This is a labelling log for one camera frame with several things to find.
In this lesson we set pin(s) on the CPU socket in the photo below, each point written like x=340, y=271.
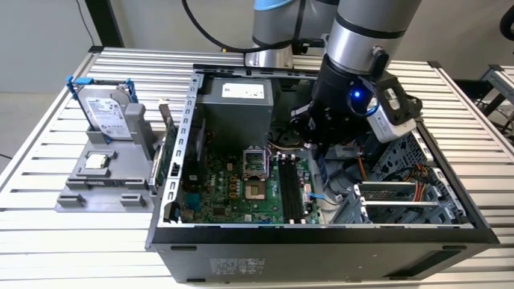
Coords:
x=255, y=191

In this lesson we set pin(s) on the black upright post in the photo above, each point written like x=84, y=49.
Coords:
x=105, y=24

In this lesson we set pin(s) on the black table corner cap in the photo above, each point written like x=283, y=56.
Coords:
x=96, y=49
x=434, y=64

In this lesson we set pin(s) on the hard disk in blue carrier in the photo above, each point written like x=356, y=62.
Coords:
x=104, y=114

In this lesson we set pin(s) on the black RAM slot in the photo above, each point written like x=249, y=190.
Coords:
x=299, y=189
x=284, y=189
x=293, y=189
x=288, y=189

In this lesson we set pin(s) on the grey parts rack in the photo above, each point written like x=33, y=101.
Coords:
x=120, y=162

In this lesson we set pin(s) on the thin metal locking lever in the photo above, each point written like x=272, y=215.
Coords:
x=267, y=164

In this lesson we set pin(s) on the grey power supply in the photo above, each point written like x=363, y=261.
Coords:
x=236, y=120

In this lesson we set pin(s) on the graphics card with silver bracket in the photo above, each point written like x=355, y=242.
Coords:
x=171, y=135

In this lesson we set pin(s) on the black PC case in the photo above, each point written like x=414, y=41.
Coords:
x=320, y=262

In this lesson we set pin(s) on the grey metal drive cage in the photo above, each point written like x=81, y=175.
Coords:
x=340, y=152

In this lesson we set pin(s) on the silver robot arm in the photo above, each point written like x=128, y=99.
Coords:
x=360, y=36

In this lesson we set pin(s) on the grey metal side table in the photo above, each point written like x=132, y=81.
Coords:
x=498, y=72

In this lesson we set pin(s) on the perforated metal disk bay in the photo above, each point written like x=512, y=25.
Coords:
x=400, y=156

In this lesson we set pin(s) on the green motherboard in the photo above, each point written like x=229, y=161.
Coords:
x=216, y=192

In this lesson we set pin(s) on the silver CPU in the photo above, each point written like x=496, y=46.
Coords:
x=96, y=162

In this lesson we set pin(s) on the black CPU cooler fan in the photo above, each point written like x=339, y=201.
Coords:
x=283, y=140

